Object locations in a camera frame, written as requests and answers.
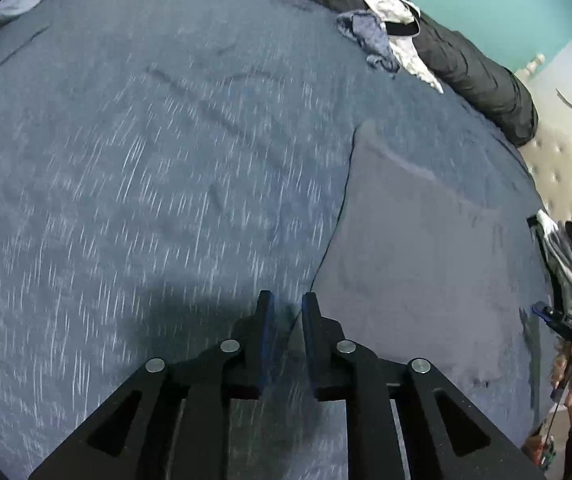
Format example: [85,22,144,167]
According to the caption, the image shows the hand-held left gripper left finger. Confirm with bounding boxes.
[28,290,277,480]

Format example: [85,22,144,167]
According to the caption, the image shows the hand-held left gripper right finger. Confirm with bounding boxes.
[302,291,547,480]

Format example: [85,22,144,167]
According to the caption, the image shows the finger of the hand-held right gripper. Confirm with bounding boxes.
[531,302,564,326]

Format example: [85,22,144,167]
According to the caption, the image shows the grey boxer briefs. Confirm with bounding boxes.
[293,121,547,391]

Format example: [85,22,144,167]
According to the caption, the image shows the stack of folded grey clothes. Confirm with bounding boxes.
[526,210,572,306]

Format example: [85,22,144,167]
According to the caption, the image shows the colourful patterned object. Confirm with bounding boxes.
[523,430,558,472]

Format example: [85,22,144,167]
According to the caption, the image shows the cream tufted headboard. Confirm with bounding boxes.
[513,52,572,241]

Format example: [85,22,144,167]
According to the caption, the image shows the dark grey rolled duvet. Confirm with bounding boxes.
[128,0,539,148]

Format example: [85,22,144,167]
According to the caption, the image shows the blue-grey crumpled garment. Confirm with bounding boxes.
[336,10,401,73]

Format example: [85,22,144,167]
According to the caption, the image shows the white and black garment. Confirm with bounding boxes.
[348,0,444,93]

